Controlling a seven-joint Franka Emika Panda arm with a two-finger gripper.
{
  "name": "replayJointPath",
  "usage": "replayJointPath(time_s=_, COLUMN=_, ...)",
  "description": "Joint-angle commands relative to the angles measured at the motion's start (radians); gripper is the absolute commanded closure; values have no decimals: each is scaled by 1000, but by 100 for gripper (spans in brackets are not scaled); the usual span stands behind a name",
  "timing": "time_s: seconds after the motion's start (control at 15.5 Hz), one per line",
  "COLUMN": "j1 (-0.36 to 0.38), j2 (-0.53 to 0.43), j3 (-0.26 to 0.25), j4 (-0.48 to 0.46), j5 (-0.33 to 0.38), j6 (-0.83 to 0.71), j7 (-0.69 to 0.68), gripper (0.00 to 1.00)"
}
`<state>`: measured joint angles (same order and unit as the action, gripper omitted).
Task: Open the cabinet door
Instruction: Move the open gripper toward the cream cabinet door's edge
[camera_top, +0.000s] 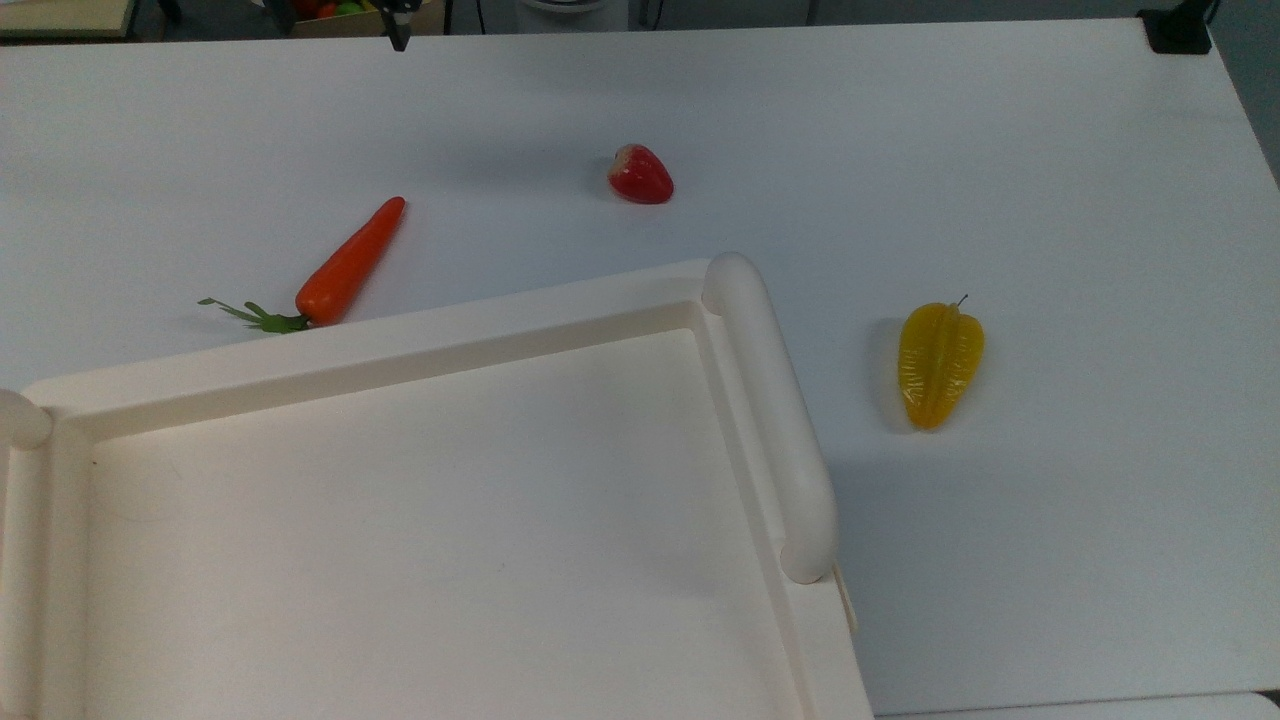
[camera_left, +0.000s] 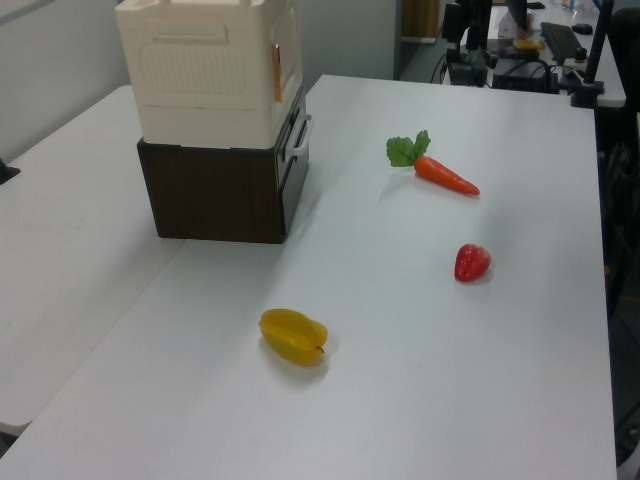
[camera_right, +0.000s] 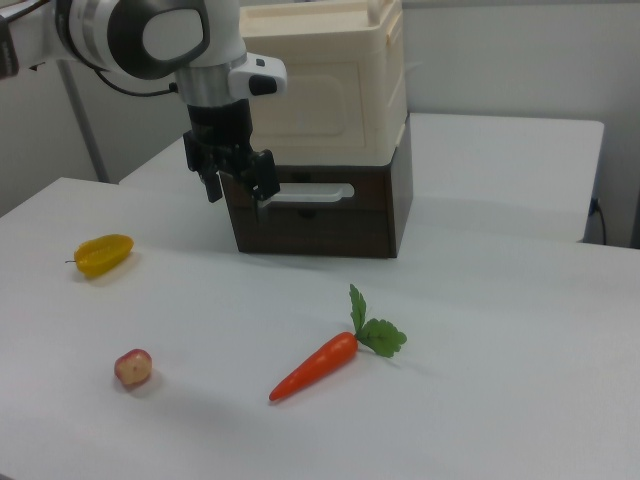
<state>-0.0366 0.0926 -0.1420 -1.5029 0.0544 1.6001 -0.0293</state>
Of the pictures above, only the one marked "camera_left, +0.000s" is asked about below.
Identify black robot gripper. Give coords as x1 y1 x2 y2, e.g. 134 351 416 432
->
441 1 465 64

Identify wooden background cabinet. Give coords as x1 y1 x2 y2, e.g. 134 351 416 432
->
401 0 446 45

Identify cream plastic storage cabinet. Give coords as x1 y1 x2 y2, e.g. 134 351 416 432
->
114 0 307 150

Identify black equipment stand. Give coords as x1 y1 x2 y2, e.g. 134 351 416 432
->
446 0 497 89

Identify black electronics box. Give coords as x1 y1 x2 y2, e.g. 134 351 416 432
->
491 58 560 95

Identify black computer keyboard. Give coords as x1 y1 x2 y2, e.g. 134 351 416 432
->
538 21 587 65

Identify orange toy carrot green leaves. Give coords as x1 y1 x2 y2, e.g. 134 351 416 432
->
385 129 481 197

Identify black pole with table clamp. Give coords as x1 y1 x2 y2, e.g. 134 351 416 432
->
569 0 617 109

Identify red toy strawberry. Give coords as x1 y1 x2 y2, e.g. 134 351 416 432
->
453 243 493 284

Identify black office chair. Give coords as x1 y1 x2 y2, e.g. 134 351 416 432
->
597 7 640 469

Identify brown wooden drawer box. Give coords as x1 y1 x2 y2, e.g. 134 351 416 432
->
136 138 287 245

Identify yellow toy starfruit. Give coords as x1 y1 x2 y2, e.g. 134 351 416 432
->
257 308 329 368

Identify black table clamp base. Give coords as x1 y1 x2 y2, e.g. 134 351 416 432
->
0 156 22 187

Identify black drawer with white handle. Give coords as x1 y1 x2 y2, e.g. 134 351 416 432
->
276 84 315 242

